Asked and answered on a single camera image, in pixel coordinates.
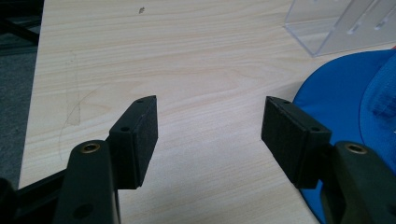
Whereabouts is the clear acrylic cap stand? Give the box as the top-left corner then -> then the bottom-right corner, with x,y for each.
283,0 -> 396,58

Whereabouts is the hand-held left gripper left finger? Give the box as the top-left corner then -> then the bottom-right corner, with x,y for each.
106,95 -> 159,190

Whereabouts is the blue baseball cap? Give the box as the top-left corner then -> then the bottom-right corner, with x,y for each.
292,46 -> 396,224

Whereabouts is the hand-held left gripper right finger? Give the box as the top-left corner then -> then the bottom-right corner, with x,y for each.
261,95 -> 332,190

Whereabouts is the black metal stand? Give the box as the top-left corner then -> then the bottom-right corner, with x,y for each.
0,0 -> 45,57

